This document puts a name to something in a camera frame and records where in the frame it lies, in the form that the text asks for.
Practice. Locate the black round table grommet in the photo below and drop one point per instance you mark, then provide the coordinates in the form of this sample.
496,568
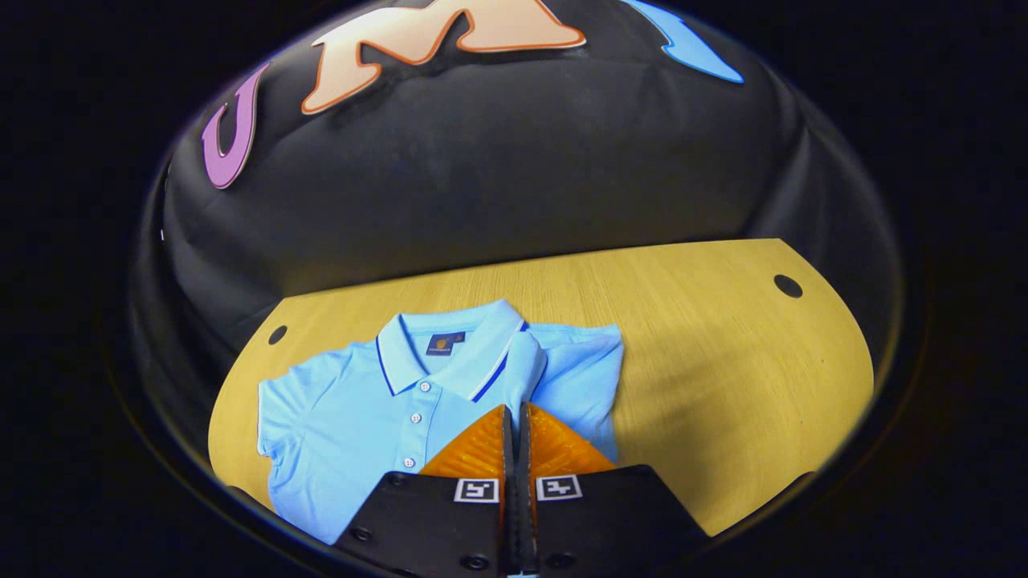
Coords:
277,334
788,286

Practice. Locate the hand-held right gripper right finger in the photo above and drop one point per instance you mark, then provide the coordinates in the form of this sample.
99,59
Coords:
610,518

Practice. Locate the light blue T-shirt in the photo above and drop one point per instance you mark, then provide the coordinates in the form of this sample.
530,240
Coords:
345,409

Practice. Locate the black backdrop cloth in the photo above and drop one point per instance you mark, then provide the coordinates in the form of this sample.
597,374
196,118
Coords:
482,160

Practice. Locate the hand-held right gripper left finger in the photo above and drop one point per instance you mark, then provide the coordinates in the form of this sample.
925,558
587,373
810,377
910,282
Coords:
434,522

